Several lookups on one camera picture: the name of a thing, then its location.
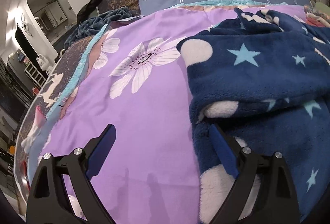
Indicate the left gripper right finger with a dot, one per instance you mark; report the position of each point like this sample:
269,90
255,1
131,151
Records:
276,200

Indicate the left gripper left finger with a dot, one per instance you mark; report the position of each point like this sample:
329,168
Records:
48,201

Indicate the navy fleece star pajama top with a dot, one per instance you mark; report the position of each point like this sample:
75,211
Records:
263,78

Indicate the black clothing on chair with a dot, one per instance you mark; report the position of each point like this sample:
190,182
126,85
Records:
86,10

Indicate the dark patterned quilt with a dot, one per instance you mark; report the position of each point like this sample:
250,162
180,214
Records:
51,79

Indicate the white ladder shelf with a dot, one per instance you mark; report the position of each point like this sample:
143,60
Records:
35,75

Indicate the white bear figurine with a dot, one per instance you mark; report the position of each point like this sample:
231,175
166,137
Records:
44,64

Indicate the purple floral bed sheet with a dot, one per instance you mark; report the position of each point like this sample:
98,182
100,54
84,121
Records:
134,78

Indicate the teal fleece blanket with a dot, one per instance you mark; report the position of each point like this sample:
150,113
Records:
93,25

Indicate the coral folded garment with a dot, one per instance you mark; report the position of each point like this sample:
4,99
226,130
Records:
318,21

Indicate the floral folded garment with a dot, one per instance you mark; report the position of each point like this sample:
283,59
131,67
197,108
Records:
311,10

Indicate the green pillow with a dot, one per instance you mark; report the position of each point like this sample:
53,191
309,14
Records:
322,8

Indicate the wall mirror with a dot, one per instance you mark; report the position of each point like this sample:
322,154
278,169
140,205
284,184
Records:
54,13

